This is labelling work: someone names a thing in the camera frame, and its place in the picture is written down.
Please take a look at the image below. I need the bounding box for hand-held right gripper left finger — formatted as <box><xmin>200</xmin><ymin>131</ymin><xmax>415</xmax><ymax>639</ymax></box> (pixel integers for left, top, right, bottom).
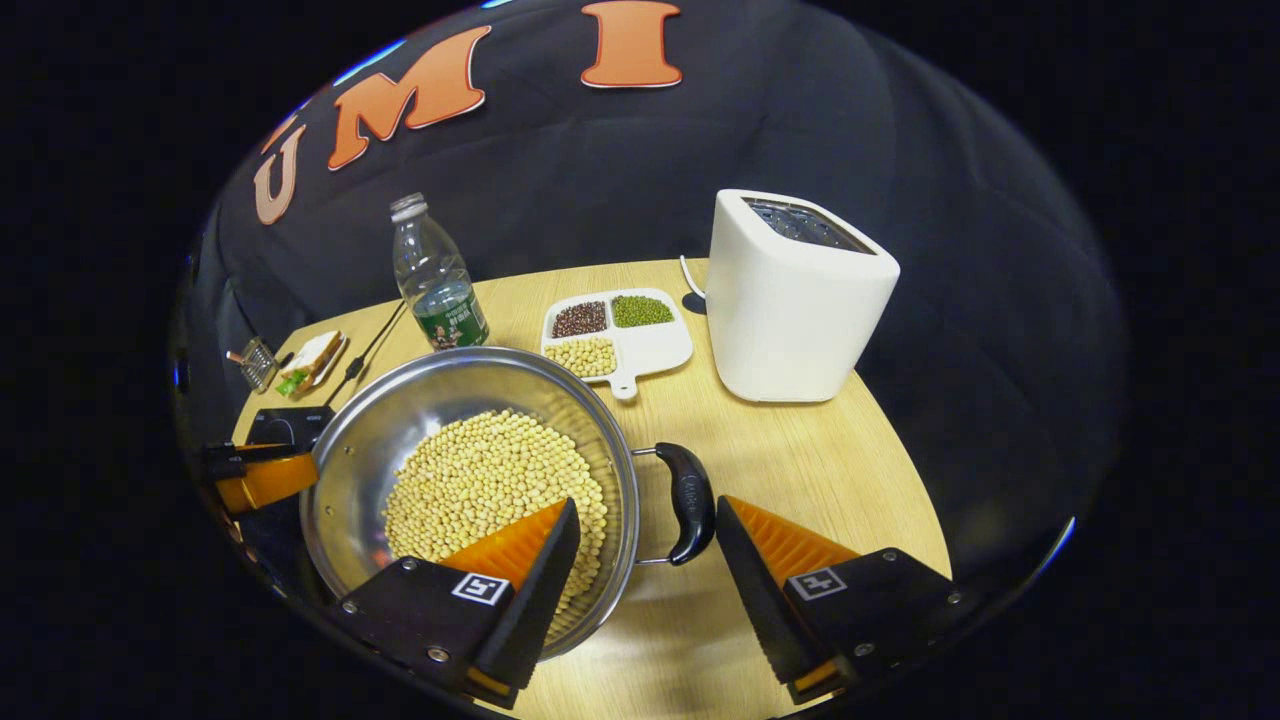
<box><xmin>335</xmin><ymin>497</ymin><xmax>583</xmax><ymax>710</ymax></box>

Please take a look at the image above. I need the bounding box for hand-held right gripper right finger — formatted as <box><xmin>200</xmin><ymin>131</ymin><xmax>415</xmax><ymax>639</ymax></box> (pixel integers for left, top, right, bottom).
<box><xmin>715</xmin><ymin>495</ymin><xmax>961</xmax><ymax>706</ymax></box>

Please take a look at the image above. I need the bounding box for steel pot with black handles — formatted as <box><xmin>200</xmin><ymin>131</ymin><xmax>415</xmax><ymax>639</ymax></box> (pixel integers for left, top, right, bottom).
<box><xmin>300</xmin><ymin>347</ymin><xmax>717</xmax><ymax>663</ymax></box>

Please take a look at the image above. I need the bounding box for sandwich with lettuce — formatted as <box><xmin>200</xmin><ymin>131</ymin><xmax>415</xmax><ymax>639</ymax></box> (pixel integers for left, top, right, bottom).
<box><xmin>275</xmin><ymin>330</ymin><xmax>344</xmax><ymax>398</ymax></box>

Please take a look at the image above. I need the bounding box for large pile of yellow soybeans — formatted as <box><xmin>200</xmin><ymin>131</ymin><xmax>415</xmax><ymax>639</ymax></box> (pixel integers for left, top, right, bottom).
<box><xmin>383</xmin><ymin>408</ymin><xmax>609</xmax><ymax>616</ymax></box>

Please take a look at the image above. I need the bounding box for small white plate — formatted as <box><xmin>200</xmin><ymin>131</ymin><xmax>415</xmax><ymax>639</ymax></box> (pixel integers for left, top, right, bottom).
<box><xmin>290</xmin><ymin>335</ymin><xmax>350</xmax><ymax>393</ymax></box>

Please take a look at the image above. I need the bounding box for small heap of soybeans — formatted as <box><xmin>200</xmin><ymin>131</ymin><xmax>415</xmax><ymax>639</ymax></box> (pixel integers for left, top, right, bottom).
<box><xmin>545</xmin><ymin>337</ymin><xmax>618</xmax><ymax>379</ymax></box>

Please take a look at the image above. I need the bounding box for clear plastic bottle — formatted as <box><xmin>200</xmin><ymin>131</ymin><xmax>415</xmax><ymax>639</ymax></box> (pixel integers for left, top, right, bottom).
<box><xmin>390</xmin><ymin>192</ymin><xmax>491</xmax><ymax>351</ymax></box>

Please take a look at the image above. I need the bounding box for white divided plate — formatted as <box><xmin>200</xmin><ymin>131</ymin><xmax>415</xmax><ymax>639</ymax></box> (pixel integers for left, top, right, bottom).
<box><xmin>540</xmin><ymin>288</ymin><xmax>695</xmax><ymax>401</ymax></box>

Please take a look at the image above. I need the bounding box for white toaster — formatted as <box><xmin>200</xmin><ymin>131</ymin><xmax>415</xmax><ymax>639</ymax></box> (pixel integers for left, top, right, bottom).
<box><xmin>706</xmin><ymin>189</ymin><xmax>901</xmax><ymax>403</ymax></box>

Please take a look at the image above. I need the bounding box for pile of red beans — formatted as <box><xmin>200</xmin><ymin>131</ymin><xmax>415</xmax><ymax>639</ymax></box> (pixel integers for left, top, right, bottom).
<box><xmin>552</xmin><ymin>301</ymin><xmax>609</xmax><ymax>339</ymax></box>

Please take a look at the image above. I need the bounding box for pile of green mung beans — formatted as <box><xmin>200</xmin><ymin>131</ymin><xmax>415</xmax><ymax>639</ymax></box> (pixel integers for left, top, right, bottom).
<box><xmin>612</xmin><ymin>294</ymin><xmax>676</xmax><ymax>329</ymax></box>

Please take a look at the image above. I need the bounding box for black backdrop cloth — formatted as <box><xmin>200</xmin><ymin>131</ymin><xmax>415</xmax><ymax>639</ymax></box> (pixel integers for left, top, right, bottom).
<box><xmin>175</xmin><ymin>0</ymin><xmax>1131</xmax><ymax>621</ymax></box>

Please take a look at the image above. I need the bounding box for metal wire basket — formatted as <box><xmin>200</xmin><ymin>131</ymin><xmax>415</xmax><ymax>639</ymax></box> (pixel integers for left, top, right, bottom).
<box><xmin>227</xmin><ymin>337</ymin><xmax>280</xmax><ymax>394</ymax></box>

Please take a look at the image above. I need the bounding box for black cable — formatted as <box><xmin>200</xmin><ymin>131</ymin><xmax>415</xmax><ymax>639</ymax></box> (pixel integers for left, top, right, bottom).
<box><xmin>325</xmin><ymin>300</ymin><xmax>409</xmax><ymax>406</ymax></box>

